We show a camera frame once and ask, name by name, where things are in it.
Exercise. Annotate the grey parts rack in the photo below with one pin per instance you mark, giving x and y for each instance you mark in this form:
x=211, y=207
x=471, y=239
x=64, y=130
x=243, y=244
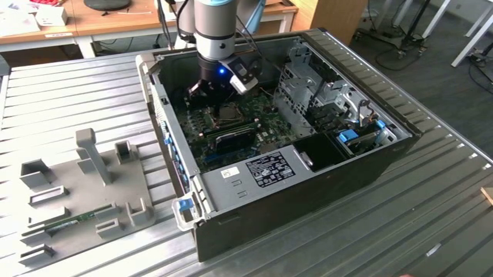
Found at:
x=88, y=196

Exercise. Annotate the hard disk in blue carrier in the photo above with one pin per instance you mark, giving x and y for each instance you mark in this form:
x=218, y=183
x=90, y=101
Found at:
x=349, y=136

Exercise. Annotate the wooden block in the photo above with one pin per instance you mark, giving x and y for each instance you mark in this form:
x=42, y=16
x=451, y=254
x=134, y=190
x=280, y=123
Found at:
x=488, y=196

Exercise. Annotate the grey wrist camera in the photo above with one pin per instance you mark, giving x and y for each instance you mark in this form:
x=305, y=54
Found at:
x=245, y=79

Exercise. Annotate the blue slot retainer clip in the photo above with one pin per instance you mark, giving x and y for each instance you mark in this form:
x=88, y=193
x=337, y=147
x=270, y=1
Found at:
x=166, y=141

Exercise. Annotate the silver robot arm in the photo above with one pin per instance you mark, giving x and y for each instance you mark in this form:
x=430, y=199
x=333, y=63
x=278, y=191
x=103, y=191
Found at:
x=214, y=29

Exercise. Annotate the white table frame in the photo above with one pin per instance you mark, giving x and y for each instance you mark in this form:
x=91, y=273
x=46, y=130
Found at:
x=436, y=17
x=473, y=46

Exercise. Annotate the grey power supply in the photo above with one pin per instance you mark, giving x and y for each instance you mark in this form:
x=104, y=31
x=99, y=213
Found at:
x=231, y=187

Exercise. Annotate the silver CPU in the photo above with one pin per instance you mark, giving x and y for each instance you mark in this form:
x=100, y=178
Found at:
x=230, y=114

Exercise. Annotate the white cardboard box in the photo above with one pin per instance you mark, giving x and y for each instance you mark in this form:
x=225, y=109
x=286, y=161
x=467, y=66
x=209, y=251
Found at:
x=52, y=15

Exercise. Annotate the CPU socket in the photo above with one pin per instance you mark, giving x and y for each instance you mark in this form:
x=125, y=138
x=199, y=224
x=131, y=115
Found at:
x=214, y=124

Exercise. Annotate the blue plastic clip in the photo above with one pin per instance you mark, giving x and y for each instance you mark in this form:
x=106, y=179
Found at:
x=380, y=124

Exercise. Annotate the metal drive cage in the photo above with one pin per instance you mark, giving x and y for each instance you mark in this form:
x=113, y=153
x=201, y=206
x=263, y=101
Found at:
x=297, y=83

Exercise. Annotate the blue case latch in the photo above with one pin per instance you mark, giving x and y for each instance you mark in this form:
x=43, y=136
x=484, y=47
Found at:
x=185, y=205

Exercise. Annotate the white paper sheets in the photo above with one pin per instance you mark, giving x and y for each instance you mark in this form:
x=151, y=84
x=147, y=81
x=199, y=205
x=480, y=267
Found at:
x=15, y=20

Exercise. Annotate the red box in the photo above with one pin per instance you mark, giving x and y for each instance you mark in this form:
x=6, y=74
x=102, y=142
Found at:
x=46, y=2

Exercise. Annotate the black wheeled stand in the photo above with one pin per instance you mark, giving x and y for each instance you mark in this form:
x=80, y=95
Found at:
x=413, y=27

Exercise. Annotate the black graphics card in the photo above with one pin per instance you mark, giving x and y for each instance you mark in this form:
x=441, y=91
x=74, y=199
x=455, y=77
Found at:
x=235, y=142

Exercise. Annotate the black round pad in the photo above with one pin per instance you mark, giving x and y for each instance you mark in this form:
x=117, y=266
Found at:
x=106, y=4

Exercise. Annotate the wooden cabinet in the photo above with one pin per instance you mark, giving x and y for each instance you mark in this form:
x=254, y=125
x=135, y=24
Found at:
x=334, y=20

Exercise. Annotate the wooden desk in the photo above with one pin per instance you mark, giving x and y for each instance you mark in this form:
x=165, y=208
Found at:
x=58, y=29
x=115, y=23

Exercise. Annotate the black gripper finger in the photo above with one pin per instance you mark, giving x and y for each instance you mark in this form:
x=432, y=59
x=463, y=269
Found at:
x=219, y=110

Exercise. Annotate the black PC case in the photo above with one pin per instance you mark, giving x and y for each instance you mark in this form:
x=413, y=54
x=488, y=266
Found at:
x=308, y=207

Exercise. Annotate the green motherboard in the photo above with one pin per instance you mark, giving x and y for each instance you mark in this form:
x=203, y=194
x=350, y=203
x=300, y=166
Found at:
x=269, y=127

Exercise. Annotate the blue expansion slot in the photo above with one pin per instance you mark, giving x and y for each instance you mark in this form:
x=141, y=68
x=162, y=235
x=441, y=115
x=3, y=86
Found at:
x=217, y=158

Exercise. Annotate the green RAM stick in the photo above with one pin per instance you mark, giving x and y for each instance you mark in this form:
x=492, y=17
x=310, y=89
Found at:
x=76, y=219
x=231, y=130

